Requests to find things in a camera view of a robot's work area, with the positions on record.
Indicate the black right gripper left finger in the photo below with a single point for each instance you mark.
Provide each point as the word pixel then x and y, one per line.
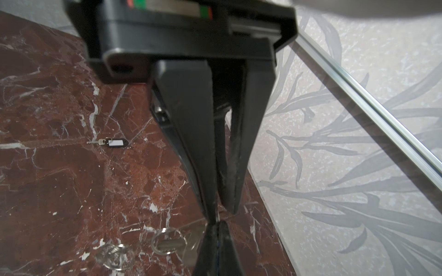
pixel 207 262

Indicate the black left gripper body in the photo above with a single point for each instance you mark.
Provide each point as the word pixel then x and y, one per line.
pixel 124 38

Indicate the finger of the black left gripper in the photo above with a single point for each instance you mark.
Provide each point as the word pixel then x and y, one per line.
pixel 185 87
pixel 241 95

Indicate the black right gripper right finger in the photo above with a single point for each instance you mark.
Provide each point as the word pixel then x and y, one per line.
pixel 228 264

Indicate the steel perforated key holder plate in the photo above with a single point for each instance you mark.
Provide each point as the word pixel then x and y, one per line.
pixel 122 257

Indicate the silver key blue tag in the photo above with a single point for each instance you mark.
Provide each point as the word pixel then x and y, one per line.
pixel 184 245

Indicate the silver key black tag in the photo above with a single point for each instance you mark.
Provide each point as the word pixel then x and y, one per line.
pixel 110 143

